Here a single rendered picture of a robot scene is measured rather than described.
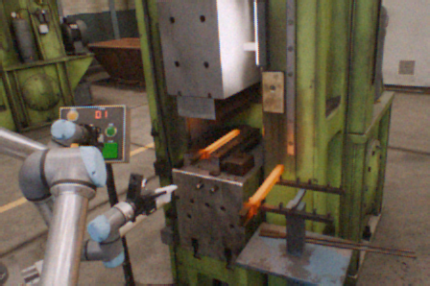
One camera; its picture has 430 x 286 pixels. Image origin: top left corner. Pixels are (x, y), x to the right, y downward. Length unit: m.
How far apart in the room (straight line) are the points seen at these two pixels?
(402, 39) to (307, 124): 5.20
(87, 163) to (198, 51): 0.76
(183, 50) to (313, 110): 0.59
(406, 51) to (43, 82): 5.50
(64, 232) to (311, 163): 1.07
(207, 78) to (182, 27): 0.23
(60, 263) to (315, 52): 1.13
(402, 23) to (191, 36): 5.36
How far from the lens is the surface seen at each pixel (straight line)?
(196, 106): 1.69
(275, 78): 1.61
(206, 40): 1.59
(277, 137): 1.70
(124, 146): 1.90
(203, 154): 1.73
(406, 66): 6.79
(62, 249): 1.02
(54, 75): 6.40
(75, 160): 1.08
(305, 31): 1.57
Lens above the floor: 1.67
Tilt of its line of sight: 22 degrees down
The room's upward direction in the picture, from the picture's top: 5 degrees counter-clockwise
